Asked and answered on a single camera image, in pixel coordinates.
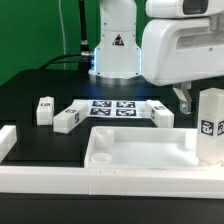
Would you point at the white U-shaped obstacle fence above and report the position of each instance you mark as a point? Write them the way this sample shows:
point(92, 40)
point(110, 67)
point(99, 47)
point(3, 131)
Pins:
point(198, 183)

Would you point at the fiducial marker sheet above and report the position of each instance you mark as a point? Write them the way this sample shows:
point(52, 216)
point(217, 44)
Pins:
point(114, 108)

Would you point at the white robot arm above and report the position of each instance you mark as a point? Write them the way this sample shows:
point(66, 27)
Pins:
point(117, 58)

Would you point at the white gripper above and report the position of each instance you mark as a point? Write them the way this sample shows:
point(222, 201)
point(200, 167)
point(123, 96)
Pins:
point(176, 51)

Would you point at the white desk top panel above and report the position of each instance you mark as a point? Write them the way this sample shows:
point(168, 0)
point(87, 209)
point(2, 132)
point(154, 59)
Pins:
point(143, 148)

